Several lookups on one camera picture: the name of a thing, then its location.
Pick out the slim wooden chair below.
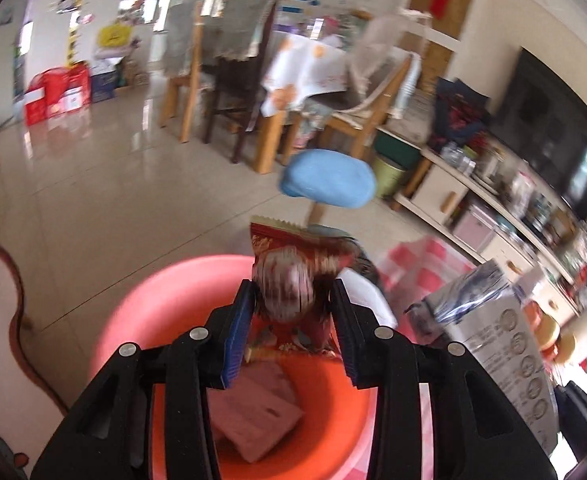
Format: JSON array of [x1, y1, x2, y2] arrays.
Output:
[[159, 2, 209, 143]]

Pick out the red cardboard box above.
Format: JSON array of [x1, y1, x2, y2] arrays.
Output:
[[23, 62, 94, 126]]

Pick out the white mesh food cover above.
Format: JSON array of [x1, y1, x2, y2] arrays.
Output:
[[351, 12, 427, 106]]

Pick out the pink storage box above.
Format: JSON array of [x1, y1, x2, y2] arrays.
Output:
[[453, 207, 494, 253]]

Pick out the black television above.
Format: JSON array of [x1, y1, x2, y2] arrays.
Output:
[[488, 47, 587, 221]]

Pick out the blue cardboard box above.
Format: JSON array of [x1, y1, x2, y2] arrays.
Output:
[[90, 67, 121, 103]]

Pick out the small red gold packet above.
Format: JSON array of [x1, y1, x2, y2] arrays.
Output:
[[249, 216, 359, 358]]

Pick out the yellow black striped wall sticker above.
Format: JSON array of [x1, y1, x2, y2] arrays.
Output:
[[66, 0, 96, 68]]

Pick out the dark wooden chair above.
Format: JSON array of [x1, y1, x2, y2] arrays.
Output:
[[203, 55, 279, 163]]

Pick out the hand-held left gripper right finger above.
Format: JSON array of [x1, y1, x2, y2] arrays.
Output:
[[329, 279, 558, 480]]

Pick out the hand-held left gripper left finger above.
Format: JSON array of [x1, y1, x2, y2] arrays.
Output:
[[30, 279, 259, 480]]

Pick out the cream television cabinet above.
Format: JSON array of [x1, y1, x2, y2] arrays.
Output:
[[393, 145, 587, 321]]

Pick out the blue stool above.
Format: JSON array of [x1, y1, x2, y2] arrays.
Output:
[[279, 149, 377, 226]]

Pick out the large yellow pear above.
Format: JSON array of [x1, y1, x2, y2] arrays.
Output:
[[537, 316, 561, 350]]

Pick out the pink plastic basin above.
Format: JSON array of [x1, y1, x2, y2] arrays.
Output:
[[89, 255, 389, 480]]

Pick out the dark blue wrapped bouquet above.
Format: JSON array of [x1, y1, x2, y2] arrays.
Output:
[[433, 77, 491, 146]]

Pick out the pink checkered tablecloth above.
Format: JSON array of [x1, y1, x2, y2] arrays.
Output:
[[373, 237, 479, 331]]

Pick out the dark blue silver snack wrapper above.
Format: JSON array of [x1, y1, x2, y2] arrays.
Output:
[[404, 259, 560, 456]]

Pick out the orange print table cover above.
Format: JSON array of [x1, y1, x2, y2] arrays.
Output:
[[260, 35, 354, 116]]

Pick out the light wooden chair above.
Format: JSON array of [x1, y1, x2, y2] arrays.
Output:
[[318, 55, 414, 161]]

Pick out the green waste bin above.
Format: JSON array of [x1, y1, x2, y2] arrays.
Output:
[[373, 152, 407, 200]]

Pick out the red apple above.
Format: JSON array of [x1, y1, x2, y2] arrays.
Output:
[[522, 301, 543, 336]]

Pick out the grey lace chair cover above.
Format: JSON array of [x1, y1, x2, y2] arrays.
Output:
[[163, 0, 274, 78]]

